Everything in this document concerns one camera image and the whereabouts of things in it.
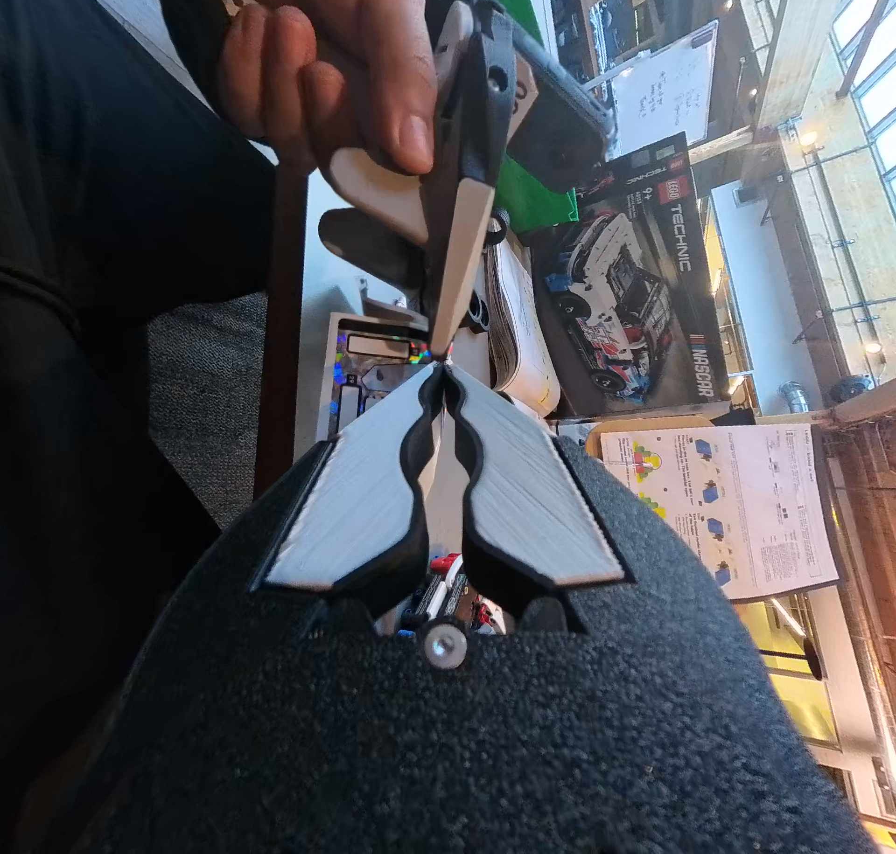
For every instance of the thick instruction booklet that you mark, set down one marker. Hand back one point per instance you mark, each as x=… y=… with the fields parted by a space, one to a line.
x=525 y=350

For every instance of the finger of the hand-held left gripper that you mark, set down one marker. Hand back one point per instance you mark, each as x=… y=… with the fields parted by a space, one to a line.
x=465 y=252

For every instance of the green storage bin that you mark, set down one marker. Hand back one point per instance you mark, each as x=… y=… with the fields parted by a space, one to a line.
x=532 y=203

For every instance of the toy car set box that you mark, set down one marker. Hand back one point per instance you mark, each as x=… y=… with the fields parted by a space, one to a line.
x=630 y=287

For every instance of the printed instruction sheet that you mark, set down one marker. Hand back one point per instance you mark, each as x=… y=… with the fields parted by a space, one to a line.
x=721 y=511

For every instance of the toy brick race car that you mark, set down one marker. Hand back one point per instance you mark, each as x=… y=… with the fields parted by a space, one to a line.
x=448 y=581

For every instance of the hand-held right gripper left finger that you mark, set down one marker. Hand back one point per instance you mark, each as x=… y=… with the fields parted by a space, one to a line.
x=350 y=511

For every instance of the holographic sticker sheet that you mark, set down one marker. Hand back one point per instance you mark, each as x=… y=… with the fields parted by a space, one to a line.
x=364 y=378

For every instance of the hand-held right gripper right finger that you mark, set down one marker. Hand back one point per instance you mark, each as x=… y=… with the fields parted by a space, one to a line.
x=539 y=511

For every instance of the person's left hand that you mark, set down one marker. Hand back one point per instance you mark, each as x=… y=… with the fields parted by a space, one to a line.
x=336 y=28

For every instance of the whiteboard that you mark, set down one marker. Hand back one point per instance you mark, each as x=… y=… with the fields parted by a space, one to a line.
x=665 y=91

